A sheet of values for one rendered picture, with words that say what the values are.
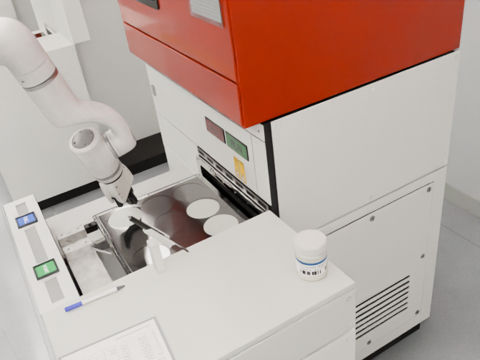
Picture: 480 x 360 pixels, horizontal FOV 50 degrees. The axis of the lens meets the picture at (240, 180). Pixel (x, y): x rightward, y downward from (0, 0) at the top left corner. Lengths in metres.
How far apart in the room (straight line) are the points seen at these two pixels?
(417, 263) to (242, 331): 1.07
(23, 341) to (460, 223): 2.25
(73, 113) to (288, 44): 0.54
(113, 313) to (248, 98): 0.57
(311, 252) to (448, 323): 1.39
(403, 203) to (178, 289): 0.87
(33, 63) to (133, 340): 0.64
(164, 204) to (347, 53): 0.70
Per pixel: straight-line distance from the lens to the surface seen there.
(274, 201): 1.39
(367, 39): 1.40
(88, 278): 1.46
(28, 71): 1.25
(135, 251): 1.45
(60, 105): 1.30
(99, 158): 1.39
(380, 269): 1.88
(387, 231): 1.79
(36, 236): 1.55
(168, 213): 1.57
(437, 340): 2.37
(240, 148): 1.41
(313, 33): 1.28
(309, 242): 1.13
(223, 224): 1.47
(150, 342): 1.12
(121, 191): 1.52
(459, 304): 2.52
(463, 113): 2.84
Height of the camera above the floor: 1.79
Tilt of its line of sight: 33 degrees down
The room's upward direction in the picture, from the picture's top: 8 degrees counter-clockwise
